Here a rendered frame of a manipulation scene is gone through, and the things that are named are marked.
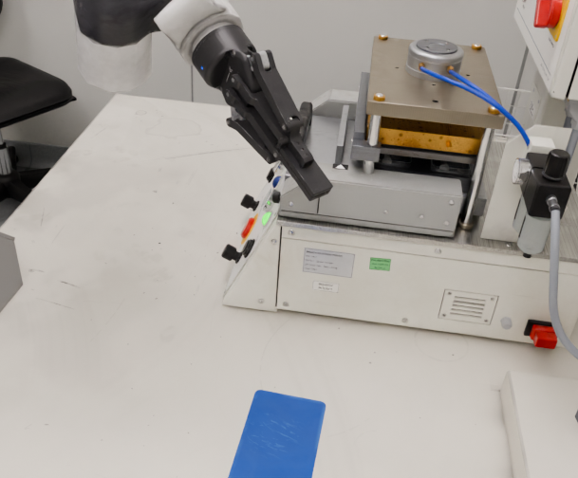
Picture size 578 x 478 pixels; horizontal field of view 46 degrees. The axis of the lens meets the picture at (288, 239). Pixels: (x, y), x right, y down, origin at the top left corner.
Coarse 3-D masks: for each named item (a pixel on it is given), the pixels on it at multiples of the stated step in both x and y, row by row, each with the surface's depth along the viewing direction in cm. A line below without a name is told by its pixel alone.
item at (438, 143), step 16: (368, 128) 96; (384, 128) 95; (400, 128) 96; (416, 128) 96; (432, 128) 96; (448, 128) 97; (464, 128) 97; (480, 128) 97; (384, 144) 97; (400, 144) 96; (416, 144) 96; (432, 144) 96; (448, 144) 94; (464, 144) 95; (448, 160) 97; (464, 160) 96
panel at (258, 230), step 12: (264, 192) 128; (276, 204) 105; (252, 216) 126; (276, 216) 100; (252, 228) 118; (264, 228) 105; (252, 240) 108; (252, 252) 105; (240, 264) 110; (228, 288) 109
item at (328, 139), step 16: (320, 128) 114; (336, 128) 115; (352, 128) 115; (320, 144) 110; (336, 144) 110; (320, 160) 105; (336, 160) 102; (352, 160) 106; (288, 176) 101; (480, 192) 100; (480, 208) 100
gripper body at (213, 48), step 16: (224, 32) 82; (240, 32) 83; (208, 48) 82; (224, 48) 81; (240, 48) 81; (208, 64) 82; (224, 64) 83; (240, 64) 81; (208, 80) 84; (224, 80) 85; (256, 80) 81; (224, 96) 86; (240, 96) 83
